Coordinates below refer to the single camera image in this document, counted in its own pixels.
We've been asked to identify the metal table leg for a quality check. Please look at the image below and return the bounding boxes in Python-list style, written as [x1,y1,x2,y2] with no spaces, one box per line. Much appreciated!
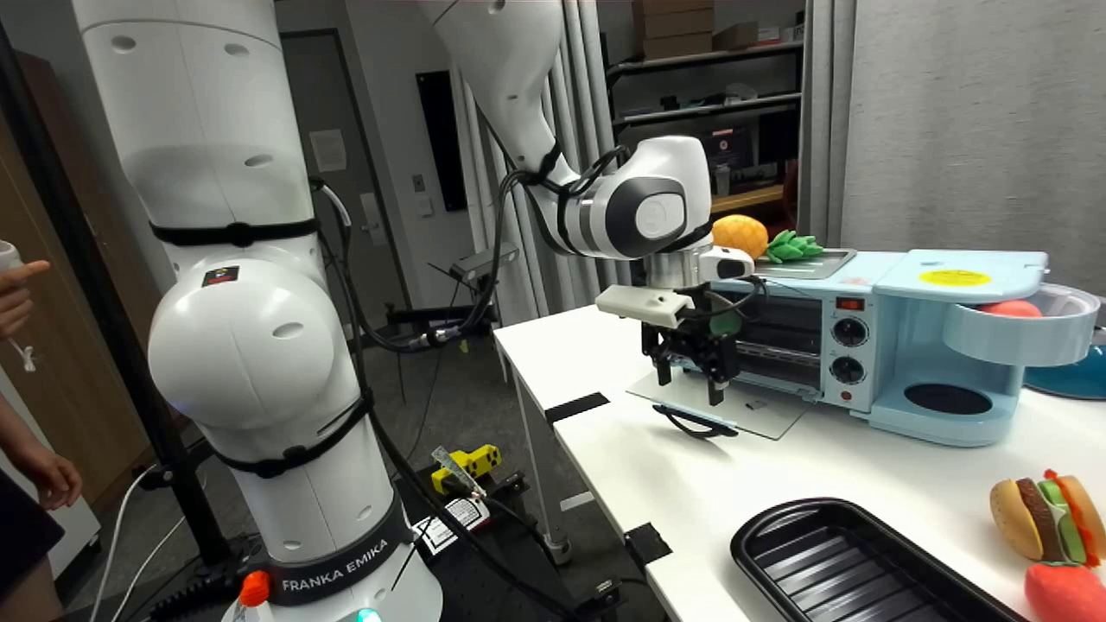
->
[501,343,576,567]

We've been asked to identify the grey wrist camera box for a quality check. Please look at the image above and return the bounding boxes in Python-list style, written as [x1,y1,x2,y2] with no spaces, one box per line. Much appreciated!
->
[591,283,697,333]

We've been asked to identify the light blue round pan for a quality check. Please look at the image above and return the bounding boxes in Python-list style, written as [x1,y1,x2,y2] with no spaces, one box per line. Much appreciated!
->
[938,283,1106,371]

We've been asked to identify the orange pineapple plushie green leaves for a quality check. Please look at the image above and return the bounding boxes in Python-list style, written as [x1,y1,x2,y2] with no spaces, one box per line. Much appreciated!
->
[708,209,828,269]

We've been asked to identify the black ribbed tray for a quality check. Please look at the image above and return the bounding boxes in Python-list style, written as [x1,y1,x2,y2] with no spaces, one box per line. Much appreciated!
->
[728,495,1031,622]

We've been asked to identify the cardboard box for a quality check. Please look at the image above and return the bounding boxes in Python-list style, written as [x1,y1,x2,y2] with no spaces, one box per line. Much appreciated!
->
[629,0,717,59]

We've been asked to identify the person right hand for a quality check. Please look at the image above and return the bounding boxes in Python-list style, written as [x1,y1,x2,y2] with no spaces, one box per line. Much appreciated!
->
[0,393,87,512]

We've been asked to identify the clear oven door black handle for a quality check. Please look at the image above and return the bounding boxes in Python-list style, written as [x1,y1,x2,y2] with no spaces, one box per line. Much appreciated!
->
[626,361,809,444]

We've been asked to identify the yellow round sticker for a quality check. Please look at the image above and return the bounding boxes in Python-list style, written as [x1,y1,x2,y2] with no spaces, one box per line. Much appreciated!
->
[914,265,994,289]

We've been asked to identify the red round plushie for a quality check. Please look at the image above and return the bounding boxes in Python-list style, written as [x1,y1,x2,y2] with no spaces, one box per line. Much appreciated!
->
[1023,558,1106,622]

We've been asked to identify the burger plushie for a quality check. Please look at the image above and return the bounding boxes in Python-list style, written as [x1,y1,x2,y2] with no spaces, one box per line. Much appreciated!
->
[986,466,1106,567]

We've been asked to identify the red plushie in pan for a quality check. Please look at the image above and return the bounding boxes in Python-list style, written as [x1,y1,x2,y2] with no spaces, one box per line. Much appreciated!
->
[982,296,1048,322]

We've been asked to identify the white floor cable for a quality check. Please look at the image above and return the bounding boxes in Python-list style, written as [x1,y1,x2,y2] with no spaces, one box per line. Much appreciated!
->
[82,461,194,622]

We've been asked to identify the light blue toy oven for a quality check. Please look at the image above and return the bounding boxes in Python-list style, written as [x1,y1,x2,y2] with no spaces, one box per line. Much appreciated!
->
[693,246,1054,450]

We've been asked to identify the dark teal pot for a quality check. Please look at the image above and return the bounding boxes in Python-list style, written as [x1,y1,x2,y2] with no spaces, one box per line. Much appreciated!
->
[1018,343,1106,403]

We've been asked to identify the black tape strip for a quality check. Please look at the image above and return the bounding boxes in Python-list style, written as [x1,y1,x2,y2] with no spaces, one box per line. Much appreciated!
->
[618,517,677,570]
[543,391,612,426]

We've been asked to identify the grey room door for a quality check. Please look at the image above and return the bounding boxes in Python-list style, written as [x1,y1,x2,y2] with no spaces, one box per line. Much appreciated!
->
[274,22,476,313]

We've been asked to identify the grey curtain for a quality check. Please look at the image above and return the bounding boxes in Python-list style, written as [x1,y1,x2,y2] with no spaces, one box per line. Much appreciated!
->
[451,0,634,323]

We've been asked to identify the orange capped squeeze bottle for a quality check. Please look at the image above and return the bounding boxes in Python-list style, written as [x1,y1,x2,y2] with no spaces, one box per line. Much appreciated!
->
[220,567,278,622]

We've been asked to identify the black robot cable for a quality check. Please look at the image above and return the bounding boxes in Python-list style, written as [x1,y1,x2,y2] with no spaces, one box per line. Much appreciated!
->
[307,135,632,355]

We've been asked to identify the person left hand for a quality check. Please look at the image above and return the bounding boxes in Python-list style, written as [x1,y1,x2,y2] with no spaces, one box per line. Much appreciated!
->
[0,256,55,340]

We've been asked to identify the person black clothing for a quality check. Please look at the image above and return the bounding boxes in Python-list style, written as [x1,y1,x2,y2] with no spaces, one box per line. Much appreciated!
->
[0,469,64,622]

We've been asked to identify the yellow clamp tool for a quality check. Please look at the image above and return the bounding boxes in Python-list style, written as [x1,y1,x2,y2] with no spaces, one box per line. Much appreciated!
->
[428,443,503,501]

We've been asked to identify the dark metal shelf unit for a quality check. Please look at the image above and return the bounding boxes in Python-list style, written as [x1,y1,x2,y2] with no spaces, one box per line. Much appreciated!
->
[603,0,809,236]

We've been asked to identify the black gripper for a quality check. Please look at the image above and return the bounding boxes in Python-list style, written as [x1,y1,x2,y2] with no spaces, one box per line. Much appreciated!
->
[639,242,756,408]

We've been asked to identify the black stand pole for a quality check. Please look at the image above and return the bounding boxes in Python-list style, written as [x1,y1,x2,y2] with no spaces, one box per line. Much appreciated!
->
[0,22,236,567]

